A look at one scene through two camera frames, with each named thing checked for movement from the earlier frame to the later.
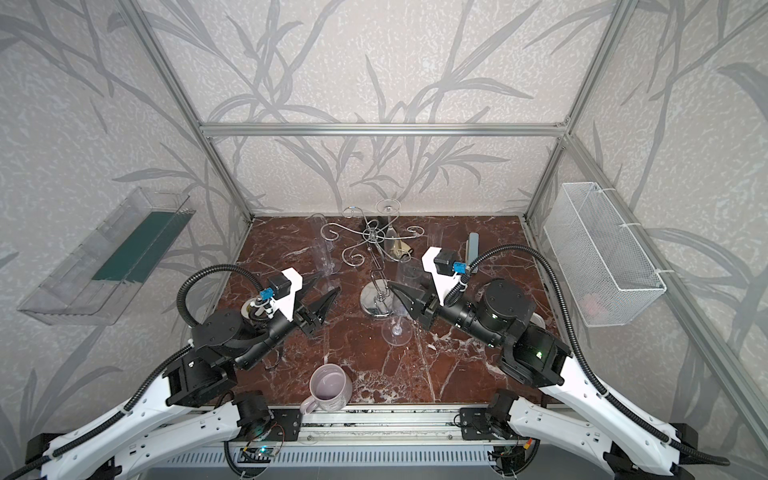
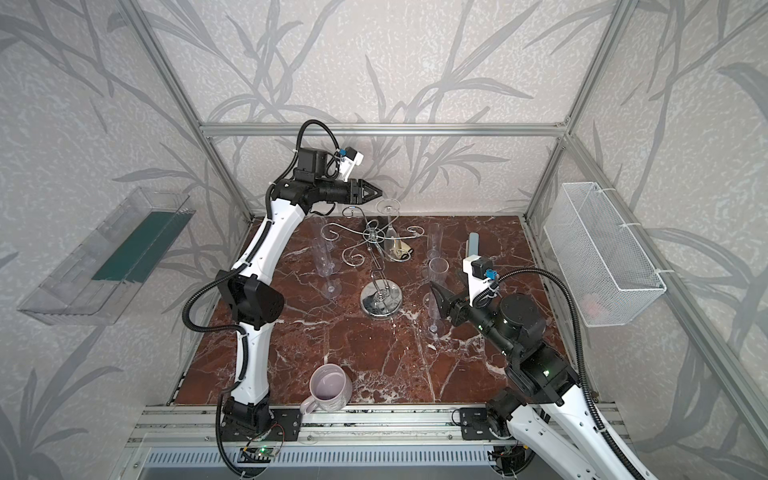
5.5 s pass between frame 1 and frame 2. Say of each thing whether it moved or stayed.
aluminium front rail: stayed
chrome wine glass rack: stayed
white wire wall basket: stayed
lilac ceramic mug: stayed
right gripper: moved
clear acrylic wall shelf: stayed
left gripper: moved
